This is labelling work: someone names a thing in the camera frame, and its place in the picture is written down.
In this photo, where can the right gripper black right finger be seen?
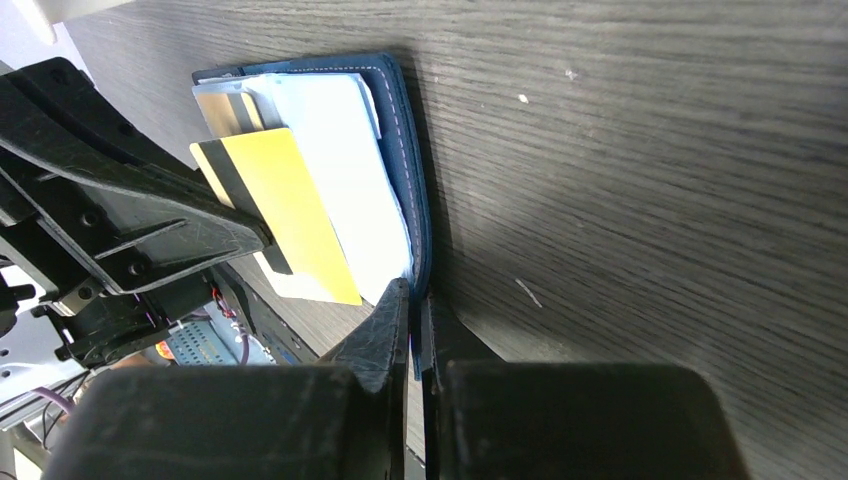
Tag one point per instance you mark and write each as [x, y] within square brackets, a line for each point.
[487, 418]

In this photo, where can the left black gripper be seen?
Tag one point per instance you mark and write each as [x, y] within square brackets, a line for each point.
[119, 231]

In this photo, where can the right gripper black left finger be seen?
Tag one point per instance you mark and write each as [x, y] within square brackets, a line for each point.
[340, 417]

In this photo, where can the gold credit card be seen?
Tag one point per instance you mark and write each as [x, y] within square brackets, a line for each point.
[229, 114]
[264, 175]

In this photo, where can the blue card holder wallet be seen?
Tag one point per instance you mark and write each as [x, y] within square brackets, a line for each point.
[399, 147]

